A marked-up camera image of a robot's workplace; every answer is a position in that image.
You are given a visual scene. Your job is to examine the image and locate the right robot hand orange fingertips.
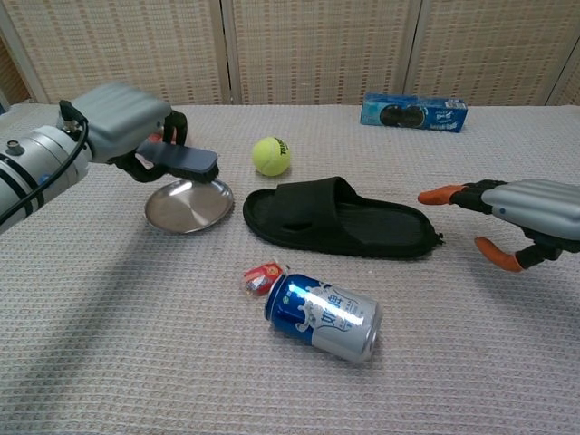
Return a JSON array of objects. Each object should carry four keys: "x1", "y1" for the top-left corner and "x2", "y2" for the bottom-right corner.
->
[{"x1": 417, "y1": 179, "x2": 580, "y2": 273}]

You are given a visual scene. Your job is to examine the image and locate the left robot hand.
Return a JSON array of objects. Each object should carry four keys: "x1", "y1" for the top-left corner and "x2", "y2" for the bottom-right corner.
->
[{"x1": 70, "y1": 82, "x2": 189, "y2": 184}]

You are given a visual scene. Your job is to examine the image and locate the black brush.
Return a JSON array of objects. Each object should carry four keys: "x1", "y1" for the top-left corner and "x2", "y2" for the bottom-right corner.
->
[{"x1": 135, "y1": 140, "x2": 220, "y2": 184}]

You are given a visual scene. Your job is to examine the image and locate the black slipper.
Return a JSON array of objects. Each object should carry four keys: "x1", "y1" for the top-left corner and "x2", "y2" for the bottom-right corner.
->
[{"x1": 242, "y1": 176, "x2": 445, "y2": 260}]

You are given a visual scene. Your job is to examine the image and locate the woven folding screen panel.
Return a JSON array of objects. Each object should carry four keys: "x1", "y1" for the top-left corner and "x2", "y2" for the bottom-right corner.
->
[
  {"x1": 546, "y1": 49, "x2": 580, "y2": 106},
  {"x1": 221, "y1": 0, "x2": 421, "y2": 106},
  {"x1": 405, "y1": 0, "x2": 580, "y2": 106},
  {"x1": 0, "y1": 0, "x2": 230, "y2": 106}
]

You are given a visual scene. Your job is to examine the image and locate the round steel plate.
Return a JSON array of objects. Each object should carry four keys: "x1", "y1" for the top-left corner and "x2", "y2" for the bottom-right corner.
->
[{"x1": 144, "y1": 178, "x2": 236, "y2": 235}]

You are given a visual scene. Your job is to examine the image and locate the blue cookie box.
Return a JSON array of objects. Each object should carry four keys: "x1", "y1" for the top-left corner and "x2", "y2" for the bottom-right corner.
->
[{"x1": 360, "y1": 92, "x2": 469, "y2": 133}]

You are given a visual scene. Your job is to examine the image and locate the yellow tennis ball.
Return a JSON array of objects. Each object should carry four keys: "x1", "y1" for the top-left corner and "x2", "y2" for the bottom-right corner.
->
[{"x1": 252, "y1": 136, "x2": 291, "y2": 176}]

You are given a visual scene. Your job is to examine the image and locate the red candy wrapper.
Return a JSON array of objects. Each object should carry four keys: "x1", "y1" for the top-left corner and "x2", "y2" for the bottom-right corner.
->
[{"x1": 239, "y1": 260, "x2": 291, "y2": 298}]

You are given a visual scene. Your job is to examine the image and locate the woven beige tablecloth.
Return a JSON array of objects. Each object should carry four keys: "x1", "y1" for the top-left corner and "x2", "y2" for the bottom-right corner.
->
[{"x1": 0, "y1": 102, "x2": 580, "y2": 435}]

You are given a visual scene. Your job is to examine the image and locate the blue and silver drink can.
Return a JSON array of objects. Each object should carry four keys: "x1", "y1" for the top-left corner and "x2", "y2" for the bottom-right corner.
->
[{"x1": 264, "y1": 273, "x2": 383, "y2": 365}]

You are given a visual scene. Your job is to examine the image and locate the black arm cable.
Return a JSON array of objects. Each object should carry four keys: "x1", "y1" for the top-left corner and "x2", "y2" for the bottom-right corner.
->
[{"x1": 0, "y1": 100, "x2": 91, "y2": 227}]

